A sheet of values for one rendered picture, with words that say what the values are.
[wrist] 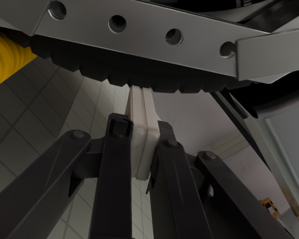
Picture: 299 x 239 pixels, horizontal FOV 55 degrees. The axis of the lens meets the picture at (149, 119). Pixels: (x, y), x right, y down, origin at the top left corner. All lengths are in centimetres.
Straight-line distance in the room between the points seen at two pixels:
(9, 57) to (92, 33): 13
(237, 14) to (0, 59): 24
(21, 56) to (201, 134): 490
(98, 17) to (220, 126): 502
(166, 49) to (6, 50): 18
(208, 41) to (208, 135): 501
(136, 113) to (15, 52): 23
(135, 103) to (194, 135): 500
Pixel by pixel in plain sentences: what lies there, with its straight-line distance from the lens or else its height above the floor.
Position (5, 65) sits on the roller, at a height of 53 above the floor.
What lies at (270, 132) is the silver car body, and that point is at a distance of 48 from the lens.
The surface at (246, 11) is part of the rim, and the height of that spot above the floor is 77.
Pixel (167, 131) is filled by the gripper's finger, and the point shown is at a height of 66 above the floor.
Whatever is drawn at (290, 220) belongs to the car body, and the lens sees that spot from 292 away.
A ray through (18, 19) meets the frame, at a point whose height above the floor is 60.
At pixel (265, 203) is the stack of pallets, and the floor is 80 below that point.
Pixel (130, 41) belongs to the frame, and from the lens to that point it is 23.
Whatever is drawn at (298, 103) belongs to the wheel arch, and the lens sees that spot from 48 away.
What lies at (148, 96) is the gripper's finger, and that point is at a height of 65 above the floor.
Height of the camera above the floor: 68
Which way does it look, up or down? 10 degrees down
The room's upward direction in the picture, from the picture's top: 59 degrees clockwise
